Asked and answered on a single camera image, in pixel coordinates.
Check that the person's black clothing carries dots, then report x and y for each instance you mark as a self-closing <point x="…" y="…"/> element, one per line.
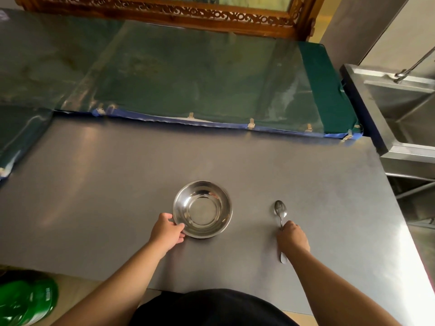
<point x="214" y="308"/>

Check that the carved wooden frame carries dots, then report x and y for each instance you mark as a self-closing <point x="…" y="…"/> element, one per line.
<point x="217" y="17"/>

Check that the steel sink stand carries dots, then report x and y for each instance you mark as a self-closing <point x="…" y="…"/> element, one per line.
<point x="411" y="186"/>

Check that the person's left thumb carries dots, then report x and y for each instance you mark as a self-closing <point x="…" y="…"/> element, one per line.
<point x="169" y="217"/>

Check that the metal rod with hook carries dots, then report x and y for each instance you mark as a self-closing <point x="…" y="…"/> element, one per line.
<point x="413" y="67"/>

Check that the person's right hand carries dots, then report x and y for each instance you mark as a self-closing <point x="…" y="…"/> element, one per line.
<point x="294" y="239"/>

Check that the green plastic container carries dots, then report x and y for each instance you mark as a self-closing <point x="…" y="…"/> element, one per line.
<point x="27" y="300"/>

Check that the clear plastic sheet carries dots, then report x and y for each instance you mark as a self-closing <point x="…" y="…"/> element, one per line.
<point x="190" y="78"/>

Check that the stainless steel sink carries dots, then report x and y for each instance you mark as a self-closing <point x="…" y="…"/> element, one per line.
<point x="390" y="108"/>

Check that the person's left forearm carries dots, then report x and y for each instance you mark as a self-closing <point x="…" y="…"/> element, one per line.
<point x="112" y="288"/>

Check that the person's left hand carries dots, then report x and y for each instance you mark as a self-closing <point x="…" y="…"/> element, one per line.
<point x="163" y="232"/>

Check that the landscape painting panel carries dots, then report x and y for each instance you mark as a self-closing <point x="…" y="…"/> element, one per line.
<point x="217" y="1"/>

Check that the person's right forearm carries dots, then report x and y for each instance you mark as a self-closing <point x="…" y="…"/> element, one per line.
<point x="336" y="288"/>

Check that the green table cloth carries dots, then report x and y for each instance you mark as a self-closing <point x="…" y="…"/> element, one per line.
<point x="326" y="88"/>

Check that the blue cloth edge strip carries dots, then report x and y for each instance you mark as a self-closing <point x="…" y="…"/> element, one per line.
<point x="217" y="122"/>

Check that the person's right thumb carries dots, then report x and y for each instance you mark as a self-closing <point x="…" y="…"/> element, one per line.
<point x="279" y="238"/>

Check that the stainless steel spoon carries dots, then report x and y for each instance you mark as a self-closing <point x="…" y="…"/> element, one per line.
<point x="280" y="209"/>

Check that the stainless steel bowl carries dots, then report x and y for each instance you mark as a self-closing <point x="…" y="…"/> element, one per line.
<point x="202" y="208"/>

